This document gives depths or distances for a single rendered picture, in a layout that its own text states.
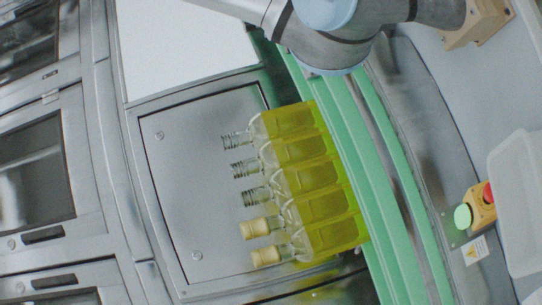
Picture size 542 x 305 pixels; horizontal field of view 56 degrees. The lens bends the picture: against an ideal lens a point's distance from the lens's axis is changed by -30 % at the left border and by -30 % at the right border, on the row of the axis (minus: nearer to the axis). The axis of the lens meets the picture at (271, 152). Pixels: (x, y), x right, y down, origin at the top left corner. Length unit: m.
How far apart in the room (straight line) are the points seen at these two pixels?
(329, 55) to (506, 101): 0.31
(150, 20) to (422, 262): 0.96
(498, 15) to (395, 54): 0.46
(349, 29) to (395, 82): 0.37
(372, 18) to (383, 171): 0.37
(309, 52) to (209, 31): 0.70
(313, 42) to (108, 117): 0.70
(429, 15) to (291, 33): 0.22
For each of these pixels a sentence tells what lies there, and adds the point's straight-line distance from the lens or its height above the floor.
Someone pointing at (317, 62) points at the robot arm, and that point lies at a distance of 0.95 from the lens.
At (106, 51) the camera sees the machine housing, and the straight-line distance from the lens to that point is 1.63.
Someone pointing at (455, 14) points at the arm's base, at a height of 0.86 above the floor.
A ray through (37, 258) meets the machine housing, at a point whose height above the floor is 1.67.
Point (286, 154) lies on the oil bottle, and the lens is 1.24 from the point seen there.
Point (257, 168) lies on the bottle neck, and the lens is 1.25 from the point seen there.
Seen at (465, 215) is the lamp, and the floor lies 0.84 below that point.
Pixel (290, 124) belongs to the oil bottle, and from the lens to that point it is 1.27.
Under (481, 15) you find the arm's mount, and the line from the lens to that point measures 0.83.
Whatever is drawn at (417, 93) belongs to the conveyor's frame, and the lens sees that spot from 1.20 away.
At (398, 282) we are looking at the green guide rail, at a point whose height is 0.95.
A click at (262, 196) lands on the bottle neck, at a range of 1.22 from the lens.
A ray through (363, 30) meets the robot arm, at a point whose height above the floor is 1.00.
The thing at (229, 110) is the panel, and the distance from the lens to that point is 1.47.
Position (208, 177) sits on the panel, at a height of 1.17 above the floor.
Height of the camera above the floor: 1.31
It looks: 11 degrees down
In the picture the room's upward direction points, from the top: 105 degrees counter-clockwise
